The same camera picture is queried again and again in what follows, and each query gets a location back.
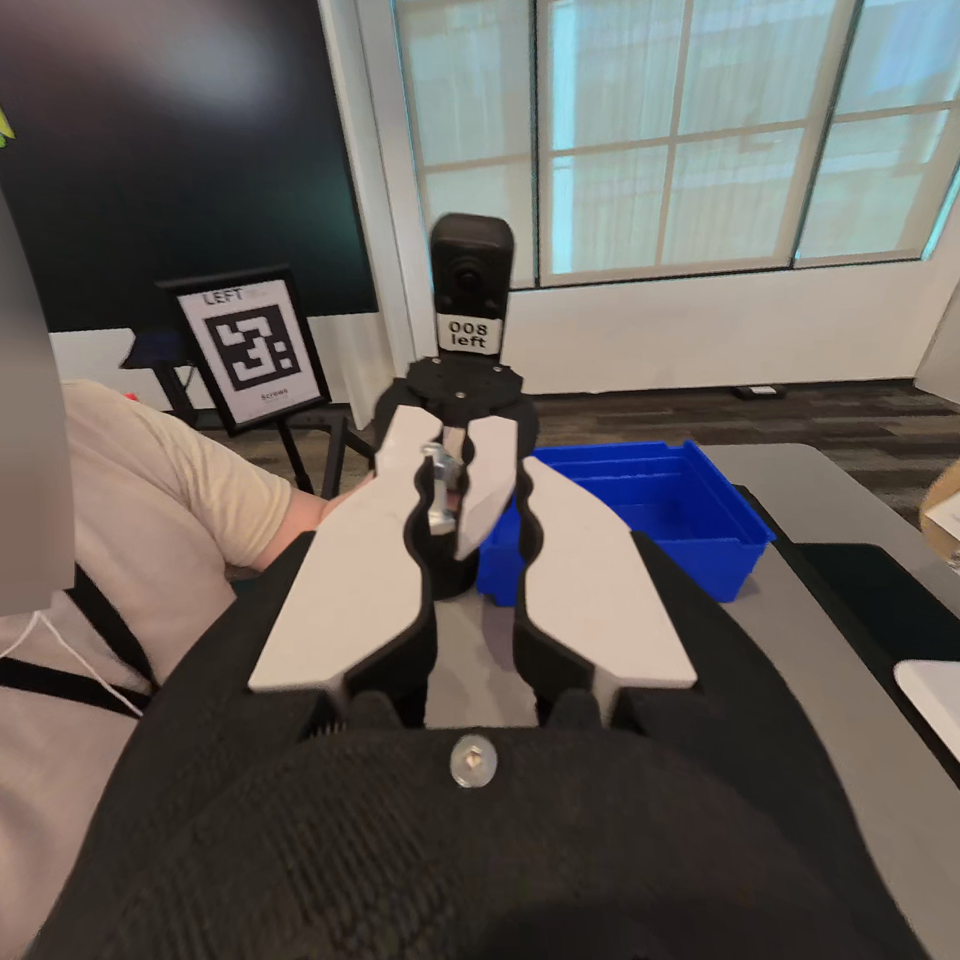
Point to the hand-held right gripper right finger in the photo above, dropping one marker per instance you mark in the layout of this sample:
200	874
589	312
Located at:
600	600

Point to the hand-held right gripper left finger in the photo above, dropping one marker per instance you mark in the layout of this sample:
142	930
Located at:
345	592

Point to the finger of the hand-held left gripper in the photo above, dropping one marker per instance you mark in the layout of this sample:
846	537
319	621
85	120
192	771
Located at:
401	442
491	472

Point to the silver hex bolt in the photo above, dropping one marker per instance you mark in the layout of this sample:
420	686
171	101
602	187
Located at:
442	517

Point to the person's left forearm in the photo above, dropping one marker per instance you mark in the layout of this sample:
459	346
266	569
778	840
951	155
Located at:
285	532

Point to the black sign stand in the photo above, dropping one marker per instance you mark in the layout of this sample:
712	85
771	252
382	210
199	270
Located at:
296	450

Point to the blue plastic bin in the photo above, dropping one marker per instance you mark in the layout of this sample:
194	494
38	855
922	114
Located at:
675	510

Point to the framed marker sign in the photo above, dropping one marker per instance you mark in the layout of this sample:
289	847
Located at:
247	352

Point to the large grid window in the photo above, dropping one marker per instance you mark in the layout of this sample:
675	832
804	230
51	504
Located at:
615	210

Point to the small black floor device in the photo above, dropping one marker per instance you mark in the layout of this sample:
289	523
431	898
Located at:
759	391

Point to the black table mat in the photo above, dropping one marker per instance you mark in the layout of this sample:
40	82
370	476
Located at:
862	592

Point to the white flat tray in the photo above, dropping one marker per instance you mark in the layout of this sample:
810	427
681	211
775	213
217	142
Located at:
934	697

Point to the cardboard box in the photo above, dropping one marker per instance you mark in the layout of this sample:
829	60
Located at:
943	517

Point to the large dark wall panel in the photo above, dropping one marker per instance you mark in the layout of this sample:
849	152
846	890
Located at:
225	187

